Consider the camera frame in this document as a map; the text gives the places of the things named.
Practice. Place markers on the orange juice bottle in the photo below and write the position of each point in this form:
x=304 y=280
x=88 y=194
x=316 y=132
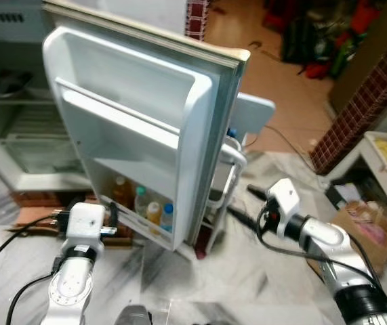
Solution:
x=120 y=191

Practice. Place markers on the pile of dark bags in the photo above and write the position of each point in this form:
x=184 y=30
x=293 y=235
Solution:
x=329 y=34

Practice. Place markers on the narrow red tiled pillar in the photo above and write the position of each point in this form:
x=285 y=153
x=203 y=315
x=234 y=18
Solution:
x=198 y=19

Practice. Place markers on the clear green capped bottle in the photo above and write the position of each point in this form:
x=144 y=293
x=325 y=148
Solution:
x=140 y=201

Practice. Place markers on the grey left robot leg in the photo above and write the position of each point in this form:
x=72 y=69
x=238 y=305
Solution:
x=133 y=317

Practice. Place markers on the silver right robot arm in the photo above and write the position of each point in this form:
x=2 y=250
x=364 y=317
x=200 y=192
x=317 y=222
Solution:
x=329 y=247

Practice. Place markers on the small yellow drink bottle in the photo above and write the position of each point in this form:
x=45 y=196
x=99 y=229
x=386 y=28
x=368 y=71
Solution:
x=154 y=212

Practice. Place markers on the orange brick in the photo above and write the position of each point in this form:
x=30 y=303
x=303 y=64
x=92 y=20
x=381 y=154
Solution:
x=34 y=198

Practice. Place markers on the pink plastic package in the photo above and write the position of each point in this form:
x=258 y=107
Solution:
x=373 y=230

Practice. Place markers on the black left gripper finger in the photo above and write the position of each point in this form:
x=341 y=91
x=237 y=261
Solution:
x=113 y=214

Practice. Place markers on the dark metal pan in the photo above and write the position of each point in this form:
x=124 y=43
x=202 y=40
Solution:
x=3 y=84

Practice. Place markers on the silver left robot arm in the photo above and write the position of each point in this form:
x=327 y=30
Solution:
x=71 y=284

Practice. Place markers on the white folding chair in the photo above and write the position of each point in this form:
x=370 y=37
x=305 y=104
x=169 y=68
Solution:
x=251 y=112

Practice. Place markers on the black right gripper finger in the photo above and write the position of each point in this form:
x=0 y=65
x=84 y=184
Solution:
x=244 y=217
x=257 y=191

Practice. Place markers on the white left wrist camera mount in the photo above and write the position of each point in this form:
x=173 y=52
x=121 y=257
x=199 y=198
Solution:
x=85 y=220

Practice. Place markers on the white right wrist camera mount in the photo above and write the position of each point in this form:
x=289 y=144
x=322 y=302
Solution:
x=284 y=198

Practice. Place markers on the wide red tiled pillar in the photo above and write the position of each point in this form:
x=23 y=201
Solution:
x=369 y=101

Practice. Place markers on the small blue capped bottle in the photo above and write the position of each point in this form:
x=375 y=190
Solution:
x=167 y=218

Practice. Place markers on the brown paper bag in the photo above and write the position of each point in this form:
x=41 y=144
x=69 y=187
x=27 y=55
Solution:
x=356 y=250

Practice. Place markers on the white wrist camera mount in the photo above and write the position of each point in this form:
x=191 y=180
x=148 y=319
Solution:
x=85 y=220
x=284 y=198

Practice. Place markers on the blue cloth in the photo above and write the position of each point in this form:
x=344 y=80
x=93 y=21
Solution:
x=232 y=132

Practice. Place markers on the silver fridge door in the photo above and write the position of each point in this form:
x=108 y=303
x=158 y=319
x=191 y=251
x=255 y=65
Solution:
x=132 y=101

